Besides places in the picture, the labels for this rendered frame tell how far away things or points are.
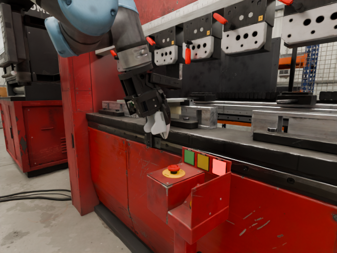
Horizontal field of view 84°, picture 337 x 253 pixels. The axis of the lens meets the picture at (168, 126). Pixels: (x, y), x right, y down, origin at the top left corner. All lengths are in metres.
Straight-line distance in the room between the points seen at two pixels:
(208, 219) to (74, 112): 1.33
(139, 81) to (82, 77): 1.20
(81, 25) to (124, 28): 0.17
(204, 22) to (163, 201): 0.68
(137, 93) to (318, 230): 0.56
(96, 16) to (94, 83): 1.40
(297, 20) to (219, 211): 0.58
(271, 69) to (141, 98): 0.96
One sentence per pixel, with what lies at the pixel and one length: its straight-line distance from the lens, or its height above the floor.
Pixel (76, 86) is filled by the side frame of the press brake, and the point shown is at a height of 1.09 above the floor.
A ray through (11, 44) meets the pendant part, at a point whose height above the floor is 1.35.
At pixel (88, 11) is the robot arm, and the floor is 1.13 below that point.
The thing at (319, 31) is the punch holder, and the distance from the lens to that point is 0.69.
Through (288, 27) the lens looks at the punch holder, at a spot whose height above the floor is 1.22.
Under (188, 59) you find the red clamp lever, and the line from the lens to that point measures 0.84.
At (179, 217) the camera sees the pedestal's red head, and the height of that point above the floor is 0.70.
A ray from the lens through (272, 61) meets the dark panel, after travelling 1.29.
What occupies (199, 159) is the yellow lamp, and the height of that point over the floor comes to 0.81.
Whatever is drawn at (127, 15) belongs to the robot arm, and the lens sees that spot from 0.47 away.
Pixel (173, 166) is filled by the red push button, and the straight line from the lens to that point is 0.60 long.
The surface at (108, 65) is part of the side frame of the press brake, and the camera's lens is 1.75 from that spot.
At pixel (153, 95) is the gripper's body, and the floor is 1.02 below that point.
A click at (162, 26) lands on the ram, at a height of 1.36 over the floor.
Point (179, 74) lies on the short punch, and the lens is 0.96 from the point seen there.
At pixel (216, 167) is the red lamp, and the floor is 0.81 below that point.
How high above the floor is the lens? 1.03
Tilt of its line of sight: 10 degrees down
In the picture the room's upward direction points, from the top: straight up
